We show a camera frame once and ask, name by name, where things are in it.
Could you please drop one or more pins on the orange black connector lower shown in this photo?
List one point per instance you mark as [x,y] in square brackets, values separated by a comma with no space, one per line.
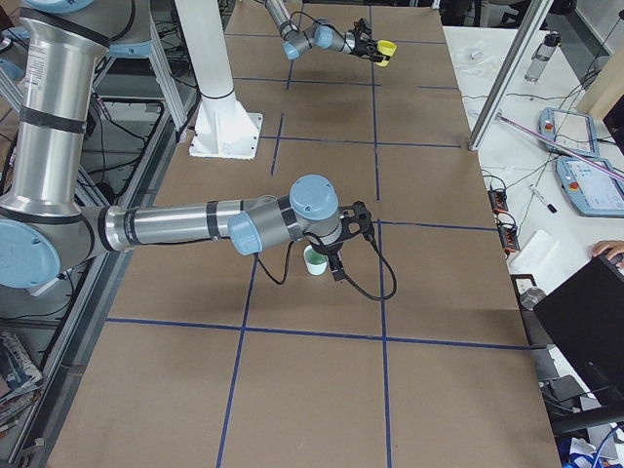
[508,236]

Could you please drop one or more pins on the green plastic cup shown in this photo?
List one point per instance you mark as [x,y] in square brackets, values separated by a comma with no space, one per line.
[316,263]

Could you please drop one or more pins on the yellow plastic cup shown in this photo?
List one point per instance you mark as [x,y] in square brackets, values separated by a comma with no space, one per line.
[386,50]

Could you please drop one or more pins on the upper blue teach pendant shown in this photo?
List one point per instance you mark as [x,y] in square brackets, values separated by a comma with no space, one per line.
[575,131]

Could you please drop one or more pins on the white folded paper towel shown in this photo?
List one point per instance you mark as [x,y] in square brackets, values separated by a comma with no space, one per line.
[534,253]

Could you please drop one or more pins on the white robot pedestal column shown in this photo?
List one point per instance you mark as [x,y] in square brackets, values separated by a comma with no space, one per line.
[223,128]

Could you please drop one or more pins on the orange black connector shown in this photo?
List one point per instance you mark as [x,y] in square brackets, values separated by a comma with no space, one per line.
[498,200]
[508,236]

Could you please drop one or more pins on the black laptop computer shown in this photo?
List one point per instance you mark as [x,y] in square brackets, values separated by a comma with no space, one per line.
[584,317]

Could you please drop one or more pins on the orange black connector upper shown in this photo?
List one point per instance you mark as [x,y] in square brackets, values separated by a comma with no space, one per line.
[498,200]

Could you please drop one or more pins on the black marker pen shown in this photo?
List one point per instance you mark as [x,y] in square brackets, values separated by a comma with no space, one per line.
[536,192]

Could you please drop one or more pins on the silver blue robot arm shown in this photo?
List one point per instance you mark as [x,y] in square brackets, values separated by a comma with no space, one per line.
[43,230]
[301,33]

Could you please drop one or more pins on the white power strip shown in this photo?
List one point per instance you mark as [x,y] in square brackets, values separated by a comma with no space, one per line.
[45,287]

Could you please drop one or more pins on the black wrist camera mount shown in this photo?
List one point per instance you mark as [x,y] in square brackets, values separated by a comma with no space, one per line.
[355,220]
[362,28]

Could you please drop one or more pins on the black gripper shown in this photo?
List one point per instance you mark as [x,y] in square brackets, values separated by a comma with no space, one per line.
[361,48]
[332,253]

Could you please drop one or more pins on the lower blue teach pendant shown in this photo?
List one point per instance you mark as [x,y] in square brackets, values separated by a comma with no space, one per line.
[591,192]

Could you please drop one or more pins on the clear water bottle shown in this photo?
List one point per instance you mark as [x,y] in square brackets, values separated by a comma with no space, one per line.
[542,55]

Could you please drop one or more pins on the aluminium frame post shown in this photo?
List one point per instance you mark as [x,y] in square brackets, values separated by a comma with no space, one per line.
[536,13]

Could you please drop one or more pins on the stack of magazines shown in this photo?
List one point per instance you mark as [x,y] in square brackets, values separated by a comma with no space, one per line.
[21,380]

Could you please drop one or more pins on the person's hand at desk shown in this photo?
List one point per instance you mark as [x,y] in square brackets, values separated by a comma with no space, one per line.
[613,250]

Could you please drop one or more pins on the blue teach pendant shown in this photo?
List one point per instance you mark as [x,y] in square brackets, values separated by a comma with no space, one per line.
[591,192]
[575,131]

